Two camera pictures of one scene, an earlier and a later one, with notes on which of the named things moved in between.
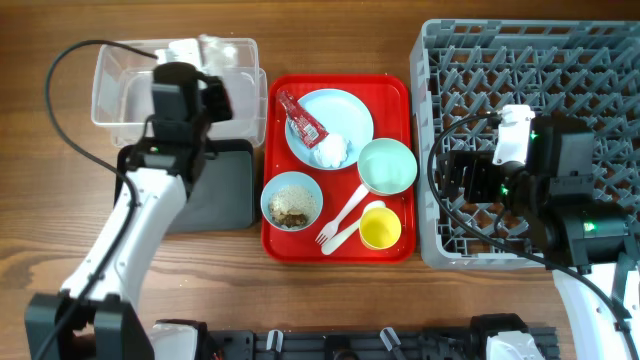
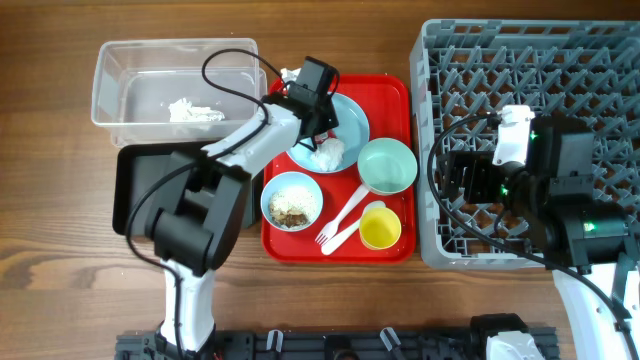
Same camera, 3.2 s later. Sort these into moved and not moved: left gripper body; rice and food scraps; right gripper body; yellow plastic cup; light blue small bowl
Moved: left gripper body
Not moved: right gripper body; rice and food scraps; light blue small bowl; yellow plastic cup
